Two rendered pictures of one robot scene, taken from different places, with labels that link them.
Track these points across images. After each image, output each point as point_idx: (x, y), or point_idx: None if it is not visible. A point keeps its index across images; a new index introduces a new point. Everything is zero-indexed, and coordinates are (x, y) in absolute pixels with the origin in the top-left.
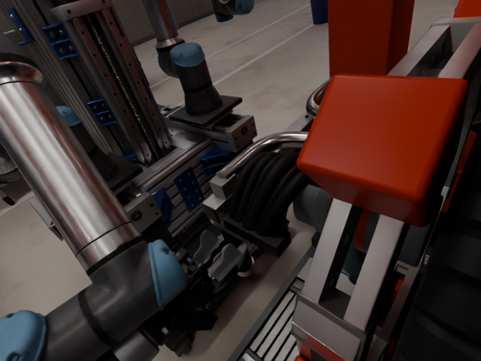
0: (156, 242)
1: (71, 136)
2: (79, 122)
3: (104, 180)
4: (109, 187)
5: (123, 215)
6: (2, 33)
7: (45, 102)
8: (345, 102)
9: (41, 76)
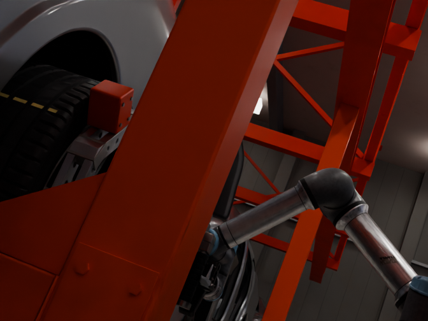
0: (213, 230)
1: (269, 202)
2: (418, 290)
3: (248, 216)
4: (245, 218)
5: (230, 222)
6: (320, 174)
7: (285, 193)
8: None
9: (300, 188)
